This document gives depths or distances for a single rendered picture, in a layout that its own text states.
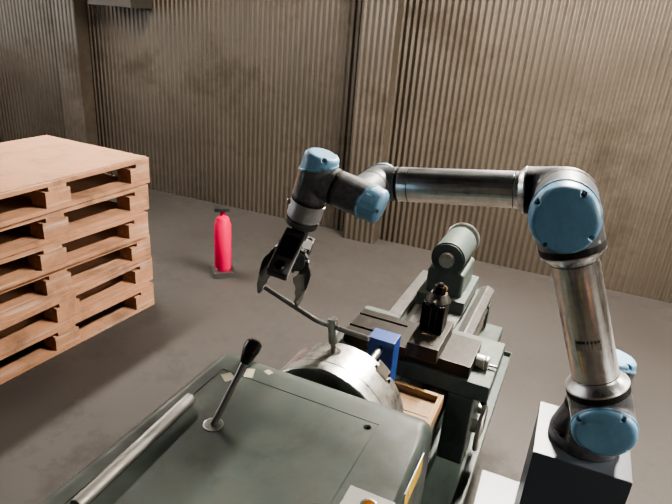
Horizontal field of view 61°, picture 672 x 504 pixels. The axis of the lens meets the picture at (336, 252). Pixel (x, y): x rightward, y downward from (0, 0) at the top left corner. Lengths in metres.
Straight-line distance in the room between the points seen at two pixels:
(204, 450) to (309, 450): 0.18
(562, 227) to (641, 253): 4.13
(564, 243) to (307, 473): 0.57
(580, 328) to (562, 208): 0.23
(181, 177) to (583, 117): 3.95
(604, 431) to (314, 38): 4.58
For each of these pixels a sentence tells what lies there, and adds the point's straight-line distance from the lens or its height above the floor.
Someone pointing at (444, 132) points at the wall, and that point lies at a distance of 5.02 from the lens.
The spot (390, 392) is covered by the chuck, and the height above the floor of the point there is 1.17.
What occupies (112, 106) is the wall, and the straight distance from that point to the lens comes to 6.77.
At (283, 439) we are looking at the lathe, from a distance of 1.05.
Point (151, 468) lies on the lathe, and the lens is 1.02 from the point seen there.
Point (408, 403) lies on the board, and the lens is 1.78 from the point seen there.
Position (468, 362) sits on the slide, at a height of 0.97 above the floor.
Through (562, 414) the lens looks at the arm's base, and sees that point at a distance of 1.41.
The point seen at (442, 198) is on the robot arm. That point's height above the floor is 1.61.
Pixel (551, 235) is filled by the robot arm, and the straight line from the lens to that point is 1.03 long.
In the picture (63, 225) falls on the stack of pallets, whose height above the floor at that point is 0.75.
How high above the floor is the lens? 1.95
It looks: 23 degrees down
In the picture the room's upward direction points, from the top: 5 degrees clockwise
